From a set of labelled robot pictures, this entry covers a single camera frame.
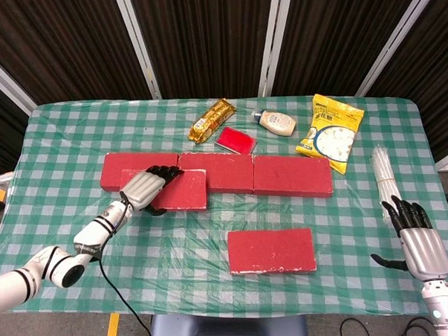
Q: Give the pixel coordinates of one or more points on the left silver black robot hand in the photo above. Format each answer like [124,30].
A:
[143,188]

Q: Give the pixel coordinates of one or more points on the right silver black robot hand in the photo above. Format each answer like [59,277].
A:
[424,248]

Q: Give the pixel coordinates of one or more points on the red brick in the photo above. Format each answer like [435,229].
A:
[228,171]
[291,174]
[184,190]
[112,173]
[272,249]

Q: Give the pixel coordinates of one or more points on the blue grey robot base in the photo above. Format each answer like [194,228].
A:
[227,331]

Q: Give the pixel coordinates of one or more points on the green checked tablecloth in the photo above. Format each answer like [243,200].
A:
[175,252]

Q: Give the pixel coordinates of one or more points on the bundle of white straws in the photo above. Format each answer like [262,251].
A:
[384,176]

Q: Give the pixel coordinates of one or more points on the gold biscuit pack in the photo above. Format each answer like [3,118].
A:
[210,120]

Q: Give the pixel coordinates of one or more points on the red plate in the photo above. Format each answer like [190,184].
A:
[235,139]

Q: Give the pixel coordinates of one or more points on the yellow snack bag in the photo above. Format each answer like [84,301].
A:
[332,133]

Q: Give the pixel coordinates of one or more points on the mayonnaise squeeze bottle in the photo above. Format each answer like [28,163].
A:
[277,121]

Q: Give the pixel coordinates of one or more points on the white partition post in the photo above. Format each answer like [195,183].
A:
[400,37]
[140,49]
[274,43]
[4,82]

